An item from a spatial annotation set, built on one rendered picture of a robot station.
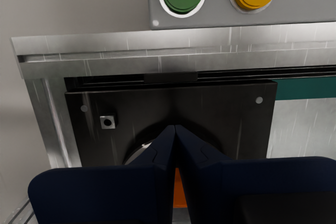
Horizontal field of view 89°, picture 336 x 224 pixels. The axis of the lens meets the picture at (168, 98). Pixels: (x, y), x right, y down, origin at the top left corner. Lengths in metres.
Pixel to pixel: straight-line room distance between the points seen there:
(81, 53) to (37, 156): 0.28
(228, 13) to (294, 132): 0.22
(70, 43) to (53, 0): 0.14
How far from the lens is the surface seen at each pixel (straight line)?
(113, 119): 0.20
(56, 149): 0.27
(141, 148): 0.20
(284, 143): 0.34
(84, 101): 0.21
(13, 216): 0.32
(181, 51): 0.20
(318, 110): 0.35
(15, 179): 0.51
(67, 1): 0.33
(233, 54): 0.21
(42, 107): 0.25
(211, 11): 0.20
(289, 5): 0.24
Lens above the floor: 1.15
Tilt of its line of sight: 72 degrees down
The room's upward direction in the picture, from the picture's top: 177 degrees clockwise
